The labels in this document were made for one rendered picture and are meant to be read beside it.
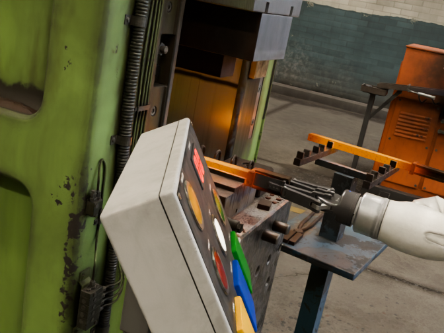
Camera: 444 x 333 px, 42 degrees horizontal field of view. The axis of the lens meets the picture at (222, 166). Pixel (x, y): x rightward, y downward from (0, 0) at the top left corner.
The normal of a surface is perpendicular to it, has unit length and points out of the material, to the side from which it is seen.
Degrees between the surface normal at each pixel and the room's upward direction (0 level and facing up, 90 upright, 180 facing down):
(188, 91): 90
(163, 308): 90
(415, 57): 90
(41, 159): 90
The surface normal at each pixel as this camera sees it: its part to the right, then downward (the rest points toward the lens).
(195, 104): -0.41, 0.19
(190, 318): 0.01, 0.29
